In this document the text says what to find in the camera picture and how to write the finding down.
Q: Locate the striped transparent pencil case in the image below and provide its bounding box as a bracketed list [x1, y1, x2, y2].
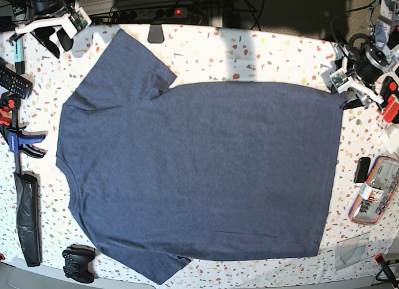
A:
[349, 156, 398, 225]

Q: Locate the clear plastic bag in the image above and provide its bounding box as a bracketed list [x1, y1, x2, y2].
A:
[335, 232, 370, 270]

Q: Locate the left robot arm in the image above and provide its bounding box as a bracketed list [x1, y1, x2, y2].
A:
[329, 0, 398, 110]

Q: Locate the blue black bar clamp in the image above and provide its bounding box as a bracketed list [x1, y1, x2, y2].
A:
[1, 92, 46, 174]

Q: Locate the red black clamp handle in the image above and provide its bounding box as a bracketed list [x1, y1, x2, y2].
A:
[374, 253, 398, 289]

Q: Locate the blue grey T-shirt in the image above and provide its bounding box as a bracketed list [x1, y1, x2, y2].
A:
[56, 31, 347, 284]

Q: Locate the red clamp piece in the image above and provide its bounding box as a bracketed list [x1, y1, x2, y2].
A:
[0, 99, 16, 126]

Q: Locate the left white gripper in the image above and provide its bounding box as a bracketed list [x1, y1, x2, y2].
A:
[327, 56, 384, 110]

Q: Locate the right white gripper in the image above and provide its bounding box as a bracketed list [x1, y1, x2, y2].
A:
[15, 8, 92, 59]

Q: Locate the black game controller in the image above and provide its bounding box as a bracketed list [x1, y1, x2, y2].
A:
[62, 247, 96, 284]

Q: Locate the black TV remote control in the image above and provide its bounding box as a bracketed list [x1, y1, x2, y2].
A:
[0, 64, 33, 99]

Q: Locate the small black box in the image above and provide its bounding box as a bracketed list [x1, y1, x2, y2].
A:
[353, 157, 371, 184]

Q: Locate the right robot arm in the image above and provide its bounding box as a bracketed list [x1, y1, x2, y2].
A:
[9, 0, 92, 58]

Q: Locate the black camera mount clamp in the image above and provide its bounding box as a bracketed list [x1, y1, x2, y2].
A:
[147, 24, 165, 44]

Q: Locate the light blue highlighter marker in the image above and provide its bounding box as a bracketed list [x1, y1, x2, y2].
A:
[13, 38, 25, 75]

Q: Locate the black red clamp tool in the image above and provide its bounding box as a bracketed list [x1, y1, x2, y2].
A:
[379, 76, 399, 124]

